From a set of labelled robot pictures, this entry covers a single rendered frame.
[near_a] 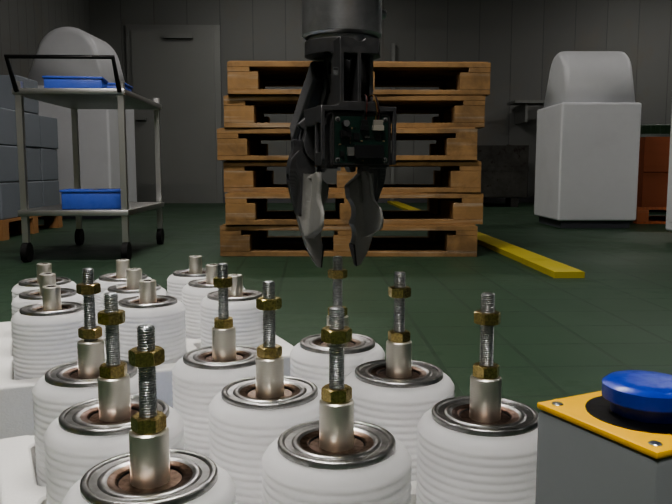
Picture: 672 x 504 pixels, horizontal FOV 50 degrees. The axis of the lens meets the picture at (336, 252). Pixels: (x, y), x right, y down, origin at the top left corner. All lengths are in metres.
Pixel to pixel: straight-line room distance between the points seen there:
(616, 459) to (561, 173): 5.06
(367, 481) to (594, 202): 5.07
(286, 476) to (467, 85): 3.22
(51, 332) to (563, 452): 0.69
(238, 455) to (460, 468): 0.16
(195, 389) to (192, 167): 8.54
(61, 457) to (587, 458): 0.33
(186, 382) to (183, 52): 8.69
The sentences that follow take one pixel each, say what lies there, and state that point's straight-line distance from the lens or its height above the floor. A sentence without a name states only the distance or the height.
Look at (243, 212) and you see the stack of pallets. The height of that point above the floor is 0.22.
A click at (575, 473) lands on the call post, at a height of 0.29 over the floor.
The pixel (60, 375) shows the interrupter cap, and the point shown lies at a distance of 0.65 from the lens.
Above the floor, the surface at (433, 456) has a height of 0.23.
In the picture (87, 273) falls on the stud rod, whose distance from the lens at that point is 0.64.
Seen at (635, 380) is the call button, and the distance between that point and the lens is 0.36.
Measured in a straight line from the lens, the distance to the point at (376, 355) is 0.71.
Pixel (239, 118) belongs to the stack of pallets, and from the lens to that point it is 3.54.
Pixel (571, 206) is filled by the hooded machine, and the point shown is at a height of 0.16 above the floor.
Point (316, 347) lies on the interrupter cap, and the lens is 0.71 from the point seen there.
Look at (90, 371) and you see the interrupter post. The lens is 0.65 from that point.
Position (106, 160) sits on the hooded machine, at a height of 0.50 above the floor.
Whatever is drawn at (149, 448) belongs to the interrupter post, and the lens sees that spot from 0.42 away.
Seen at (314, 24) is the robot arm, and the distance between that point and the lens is 0.68.
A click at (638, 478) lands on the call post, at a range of 0.33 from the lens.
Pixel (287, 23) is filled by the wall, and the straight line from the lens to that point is 9.27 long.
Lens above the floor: 0.43
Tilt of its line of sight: 7 degrees down
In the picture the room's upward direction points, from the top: straight up
